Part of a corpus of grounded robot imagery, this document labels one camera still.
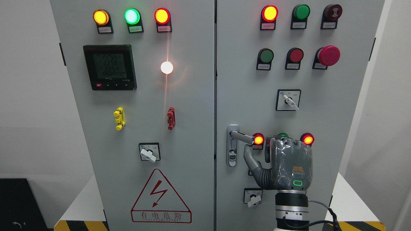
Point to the white indicator light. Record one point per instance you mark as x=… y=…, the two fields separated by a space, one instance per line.
x=167 y=67

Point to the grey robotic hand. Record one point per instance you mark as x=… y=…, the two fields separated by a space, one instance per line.
x=291 y=165

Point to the red push button second row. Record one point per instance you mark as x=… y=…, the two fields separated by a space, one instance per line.
x=293 y=59

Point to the right grey cabinet door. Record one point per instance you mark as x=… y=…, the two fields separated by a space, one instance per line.
x=247 y=97

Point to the black digital power meter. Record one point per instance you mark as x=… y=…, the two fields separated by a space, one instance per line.
x=110 y=67

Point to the red lit light top right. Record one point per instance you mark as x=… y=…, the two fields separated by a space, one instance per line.
x=269 y=14

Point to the black box lower left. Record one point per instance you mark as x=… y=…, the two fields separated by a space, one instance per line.
x=18 y=208

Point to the red lit light lower right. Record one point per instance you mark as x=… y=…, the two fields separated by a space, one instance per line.
x=307 y=139

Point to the yellow terminal connector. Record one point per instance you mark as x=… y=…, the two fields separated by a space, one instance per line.
x=119 y=118

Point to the green indicator light top left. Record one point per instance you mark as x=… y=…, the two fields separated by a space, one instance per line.
x=134 y=20

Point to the green light lower middle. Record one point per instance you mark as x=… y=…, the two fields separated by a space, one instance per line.
x=283 y=135

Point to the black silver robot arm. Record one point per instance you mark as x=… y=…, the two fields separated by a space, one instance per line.
x=291 y=210

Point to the left grey cabinet door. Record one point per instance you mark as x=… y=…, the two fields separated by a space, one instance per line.
x=187 y=151

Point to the upper right selector switch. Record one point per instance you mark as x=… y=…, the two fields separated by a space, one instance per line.
x=288 y=99

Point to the grey cabinet door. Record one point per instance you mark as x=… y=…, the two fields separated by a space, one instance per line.
x=247 y=97
x=187 y=151

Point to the silver door handle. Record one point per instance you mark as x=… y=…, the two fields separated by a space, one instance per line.
x=233 y=136

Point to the red emergency stop button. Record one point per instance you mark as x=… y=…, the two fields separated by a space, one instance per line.
x=325 y=57

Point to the green push button second row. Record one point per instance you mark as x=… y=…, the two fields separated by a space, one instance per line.
x=264 y=59

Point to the red terminal connector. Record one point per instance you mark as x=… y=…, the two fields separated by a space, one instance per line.
x=171 y=118

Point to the red indicator light top left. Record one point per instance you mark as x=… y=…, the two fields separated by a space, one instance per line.
x=162 y=17

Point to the lower white selector switch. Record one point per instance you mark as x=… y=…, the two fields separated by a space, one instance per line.
x=252 y=196

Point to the yellow indicator light top left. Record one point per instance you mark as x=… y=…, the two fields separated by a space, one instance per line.
x=103 y=21

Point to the green button top right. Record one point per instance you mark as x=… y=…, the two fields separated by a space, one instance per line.
x=300 y=14

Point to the red lit light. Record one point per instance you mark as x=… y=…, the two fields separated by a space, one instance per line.
x=269 y=14
x=307 y=139
x=258 y=142

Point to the red lightning warning sticker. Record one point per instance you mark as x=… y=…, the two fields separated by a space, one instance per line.
x=159 y=202

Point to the dark red buzzer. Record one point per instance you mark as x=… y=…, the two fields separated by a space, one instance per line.
x=330 y=16

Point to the red lit light lower left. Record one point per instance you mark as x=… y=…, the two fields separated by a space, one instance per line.
x=258 y=142

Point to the white platform with hazard stripes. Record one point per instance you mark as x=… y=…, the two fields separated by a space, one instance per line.
x=86 y=211

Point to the left door selector switch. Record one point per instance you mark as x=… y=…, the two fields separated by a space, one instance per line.
x=149 y=152

